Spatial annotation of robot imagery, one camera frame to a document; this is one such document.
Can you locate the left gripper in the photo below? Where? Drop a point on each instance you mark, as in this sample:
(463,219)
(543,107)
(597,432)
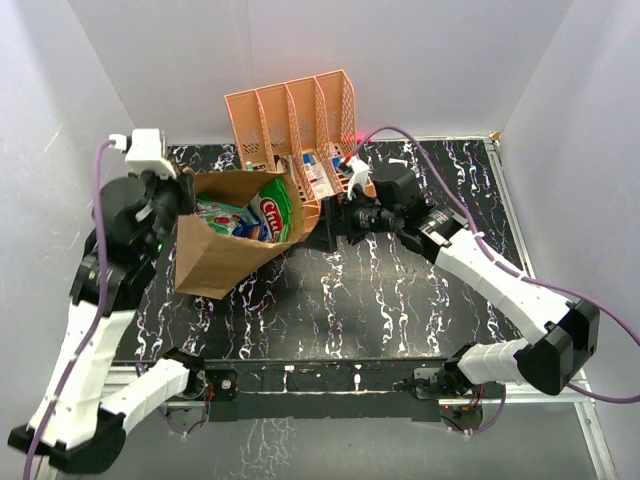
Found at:
(185,187)

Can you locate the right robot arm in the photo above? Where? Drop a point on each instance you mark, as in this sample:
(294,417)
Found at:
(557,335)

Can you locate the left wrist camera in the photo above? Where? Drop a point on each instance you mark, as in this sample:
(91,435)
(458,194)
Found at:
(145,150)

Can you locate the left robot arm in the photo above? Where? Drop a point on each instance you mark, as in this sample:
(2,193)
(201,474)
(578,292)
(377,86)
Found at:
(75,427)

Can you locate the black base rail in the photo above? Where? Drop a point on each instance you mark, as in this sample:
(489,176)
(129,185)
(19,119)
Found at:
(326,388)

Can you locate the pink desk organizer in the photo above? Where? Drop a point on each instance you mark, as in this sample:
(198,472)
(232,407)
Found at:
(275,125)

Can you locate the white ruler set pack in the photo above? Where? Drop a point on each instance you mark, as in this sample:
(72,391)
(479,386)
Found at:
(317,176)

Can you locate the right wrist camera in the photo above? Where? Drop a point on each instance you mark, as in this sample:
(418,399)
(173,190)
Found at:
(357,173)

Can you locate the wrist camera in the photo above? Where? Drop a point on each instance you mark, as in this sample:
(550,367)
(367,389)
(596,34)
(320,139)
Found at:
(357,173)
(145,150)

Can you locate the green Chuba chips bag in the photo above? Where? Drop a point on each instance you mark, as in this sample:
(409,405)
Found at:
(273,208)

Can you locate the red green candy pack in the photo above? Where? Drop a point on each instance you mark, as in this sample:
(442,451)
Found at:
(220,217)

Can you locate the white small box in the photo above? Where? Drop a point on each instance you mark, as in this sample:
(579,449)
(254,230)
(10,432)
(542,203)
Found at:
(398,161)

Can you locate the brown paper bag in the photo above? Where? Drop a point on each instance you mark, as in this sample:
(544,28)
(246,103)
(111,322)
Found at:
(211,264)

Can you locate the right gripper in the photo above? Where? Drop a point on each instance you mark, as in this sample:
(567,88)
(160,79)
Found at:
(333,222)

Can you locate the blue snack pouch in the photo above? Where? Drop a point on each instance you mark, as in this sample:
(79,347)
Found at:
(248,224)

